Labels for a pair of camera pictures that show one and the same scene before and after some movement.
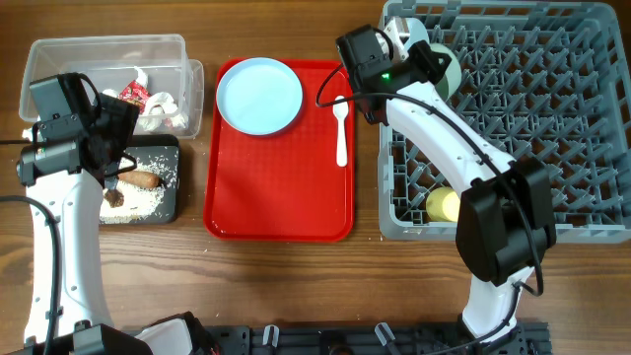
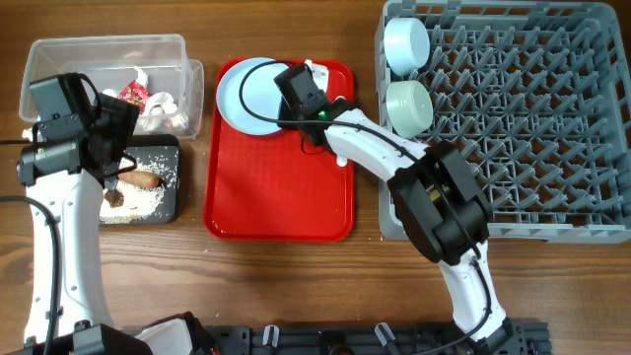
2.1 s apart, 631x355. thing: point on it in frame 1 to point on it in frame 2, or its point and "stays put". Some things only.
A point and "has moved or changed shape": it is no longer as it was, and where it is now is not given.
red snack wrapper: [134, 93] stays put
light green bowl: [451, 80] has moved or changed shape
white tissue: [161, 113] stays put
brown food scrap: [114, 197] stays put
